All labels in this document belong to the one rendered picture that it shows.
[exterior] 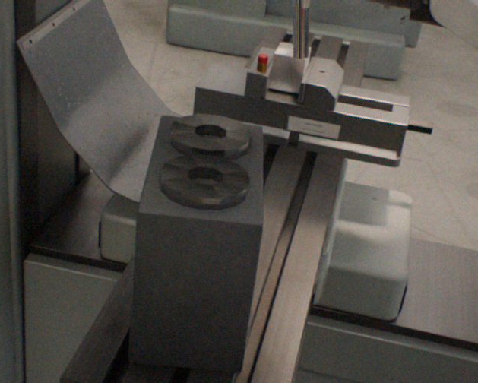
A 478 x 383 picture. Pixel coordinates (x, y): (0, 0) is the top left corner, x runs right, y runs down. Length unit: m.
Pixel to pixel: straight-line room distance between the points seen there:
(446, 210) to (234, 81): 1.92
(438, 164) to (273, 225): 2.45
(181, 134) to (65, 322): 0.65
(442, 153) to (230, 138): 2.79
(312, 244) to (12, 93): 0.49
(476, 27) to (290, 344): 0.50
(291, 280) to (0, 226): 0.53
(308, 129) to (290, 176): 0.12
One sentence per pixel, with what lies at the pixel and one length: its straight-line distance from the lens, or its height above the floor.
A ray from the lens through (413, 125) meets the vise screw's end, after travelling 1.39.
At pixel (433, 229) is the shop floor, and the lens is 3.07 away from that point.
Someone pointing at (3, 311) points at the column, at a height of 0.61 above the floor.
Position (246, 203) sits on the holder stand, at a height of 1.11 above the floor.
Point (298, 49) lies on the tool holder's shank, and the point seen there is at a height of 1.10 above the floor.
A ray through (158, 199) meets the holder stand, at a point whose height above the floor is 1.11.
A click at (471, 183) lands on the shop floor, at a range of 3.46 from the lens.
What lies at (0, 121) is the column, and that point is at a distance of 1.29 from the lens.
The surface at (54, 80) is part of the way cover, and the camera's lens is 1.29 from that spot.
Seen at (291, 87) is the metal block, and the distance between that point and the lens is 1.36.
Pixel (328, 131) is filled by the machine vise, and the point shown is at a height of 0.96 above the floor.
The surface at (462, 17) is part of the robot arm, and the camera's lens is 1.16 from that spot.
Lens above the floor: 1.52
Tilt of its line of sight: 30 degrees down
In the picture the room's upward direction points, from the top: 7 degrees clockwise
